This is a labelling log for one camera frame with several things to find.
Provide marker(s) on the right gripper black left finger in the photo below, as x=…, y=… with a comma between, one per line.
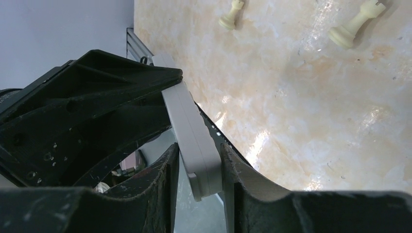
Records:
x=144, y=203

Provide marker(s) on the wooden chess pawn left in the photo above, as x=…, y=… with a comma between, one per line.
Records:
x=228, y=21

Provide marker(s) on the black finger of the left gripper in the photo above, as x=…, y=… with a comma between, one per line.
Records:
x=77, y=122

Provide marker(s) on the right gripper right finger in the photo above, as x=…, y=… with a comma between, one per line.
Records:
x=254, y=204

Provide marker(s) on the wooden chess pawn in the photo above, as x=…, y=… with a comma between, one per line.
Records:
x=228, y=21
x=345, y=34

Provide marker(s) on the white remote control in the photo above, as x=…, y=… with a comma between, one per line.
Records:
x=199, y=154

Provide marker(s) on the wooden chess pawn right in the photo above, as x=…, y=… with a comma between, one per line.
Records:
x=345, y=34

